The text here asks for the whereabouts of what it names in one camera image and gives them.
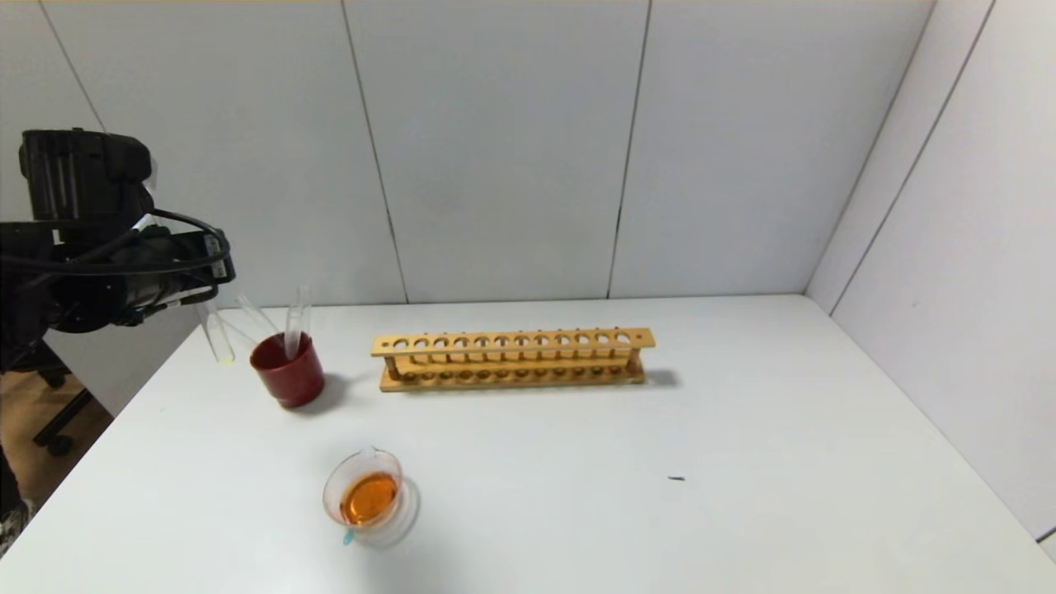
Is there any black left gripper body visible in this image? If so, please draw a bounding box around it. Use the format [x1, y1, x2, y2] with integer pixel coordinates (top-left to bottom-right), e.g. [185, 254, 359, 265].
[106, 229, 236, 318]

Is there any test tube with red pigment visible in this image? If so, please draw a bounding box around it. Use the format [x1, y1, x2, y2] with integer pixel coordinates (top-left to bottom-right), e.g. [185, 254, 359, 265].
[238, 294, 281, 337]

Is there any test tube with yellow pigment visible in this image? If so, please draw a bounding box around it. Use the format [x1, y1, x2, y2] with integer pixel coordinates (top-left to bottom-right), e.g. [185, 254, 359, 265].
[196, 299, 237, 367]

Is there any wooden test tube rack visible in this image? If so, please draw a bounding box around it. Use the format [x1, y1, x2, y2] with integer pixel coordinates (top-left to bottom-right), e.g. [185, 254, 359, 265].
[370, 328, 657, 393]

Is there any red plastic cup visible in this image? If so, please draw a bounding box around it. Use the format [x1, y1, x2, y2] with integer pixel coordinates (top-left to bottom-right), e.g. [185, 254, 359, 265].
[249, 332, 325, 409]

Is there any black office chair base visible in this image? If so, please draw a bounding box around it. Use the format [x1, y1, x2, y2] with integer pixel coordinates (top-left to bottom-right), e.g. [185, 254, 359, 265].
[31, 342, 93, 458]

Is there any clear glass beaker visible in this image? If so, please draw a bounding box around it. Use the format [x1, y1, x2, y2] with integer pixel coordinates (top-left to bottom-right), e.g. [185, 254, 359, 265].
[322, 448, 422, 549]

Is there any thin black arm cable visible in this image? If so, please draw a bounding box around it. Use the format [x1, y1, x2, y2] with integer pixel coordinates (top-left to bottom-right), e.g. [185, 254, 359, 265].
[0, 208, 233, 279]

